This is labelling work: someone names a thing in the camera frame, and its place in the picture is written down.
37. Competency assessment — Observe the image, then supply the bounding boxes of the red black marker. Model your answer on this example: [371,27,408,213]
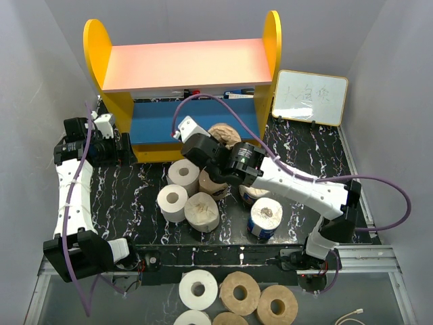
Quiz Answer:
[183,89,200,98]

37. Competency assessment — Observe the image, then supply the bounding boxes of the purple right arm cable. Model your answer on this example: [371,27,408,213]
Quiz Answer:
[171,93,413,295]

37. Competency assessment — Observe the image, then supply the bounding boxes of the brown spare roll bottom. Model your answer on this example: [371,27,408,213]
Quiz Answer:
[212,312,248,325]

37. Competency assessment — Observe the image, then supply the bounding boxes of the small whiteboard yellow frame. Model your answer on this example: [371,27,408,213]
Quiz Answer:
[272,70,348,127]

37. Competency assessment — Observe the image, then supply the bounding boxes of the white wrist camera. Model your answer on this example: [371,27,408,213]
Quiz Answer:
[172,116,210,144]
[91,111,115,139]

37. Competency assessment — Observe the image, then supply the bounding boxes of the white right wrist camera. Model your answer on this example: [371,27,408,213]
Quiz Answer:
[172,116,210,144]

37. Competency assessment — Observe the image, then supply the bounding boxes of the blue wrapped white roll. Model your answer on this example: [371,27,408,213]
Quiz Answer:
[247,197,283,240]

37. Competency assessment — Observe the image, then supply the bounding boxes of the cream roll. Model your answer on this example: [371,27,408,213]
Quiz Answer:
[238,185,270,207]
[184,192,220,233]

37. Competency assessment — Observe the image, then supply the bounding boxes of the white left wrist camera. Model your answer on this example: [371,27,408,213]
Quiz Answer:
[91,111,115,139]

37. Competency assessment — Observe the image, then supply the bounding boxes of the white spare roll foreground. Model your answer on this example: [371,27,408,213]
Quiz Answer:
[179,269,219,311]

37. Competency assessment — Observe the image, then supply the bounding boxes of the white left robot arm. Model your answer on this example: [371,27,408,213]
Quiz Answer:
[43,113,140,282]

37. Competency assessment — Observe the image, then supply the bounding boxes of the brown spare roll middle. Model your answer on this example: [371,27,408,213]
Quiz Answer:
[220,272,260,316]

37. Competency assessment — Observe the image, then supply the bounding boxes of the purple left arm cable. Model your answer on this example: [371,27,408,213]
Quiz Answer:
[61,101,129,318]

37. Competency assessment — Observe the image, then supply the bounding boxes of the yellow shelf with coloured boards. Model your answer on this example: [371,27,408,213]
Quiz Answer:
[83,10,282,163]

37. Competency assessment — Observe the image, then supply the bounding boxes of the cream roll front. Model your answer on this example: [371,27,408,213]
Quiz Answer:
[184,192,220,233]

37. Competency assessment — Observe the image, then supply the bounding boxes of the white cable with connector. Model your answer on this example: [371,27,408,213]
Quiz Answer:
[334,308,365,325]

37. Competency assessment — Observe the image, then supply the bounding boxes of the blue whiteboard eraser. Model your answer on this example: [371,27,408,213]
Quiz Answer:
[223,88,254,99]

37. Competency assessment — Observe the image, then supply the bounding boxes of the white spare roll bottom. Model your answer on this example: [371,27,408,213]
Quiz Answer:
[173,310,212,325]

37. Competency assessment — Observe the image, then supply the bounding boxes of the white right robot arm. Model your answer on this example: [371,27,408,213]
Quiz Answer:
[181,133,361,270]

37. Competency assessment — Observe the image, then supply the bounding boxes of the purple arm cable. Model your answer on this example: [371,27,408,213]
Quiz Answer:
[171,93,413,295]
[61,101,129,318]

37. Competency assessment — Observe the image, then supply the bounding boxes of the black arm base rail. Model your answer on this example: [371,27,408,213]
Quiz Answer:
[111,245,339,288]

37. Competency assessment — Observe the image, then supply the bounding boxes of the brown spare roll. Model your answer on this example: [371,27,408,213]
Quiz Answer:
[220,272,260,316]
[256,285,298,324]
[212,312,248,325]

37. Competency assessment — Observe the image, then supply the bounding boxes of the brown spare roll right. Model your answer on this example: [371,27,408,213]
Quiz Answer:
[256,285,298,324]

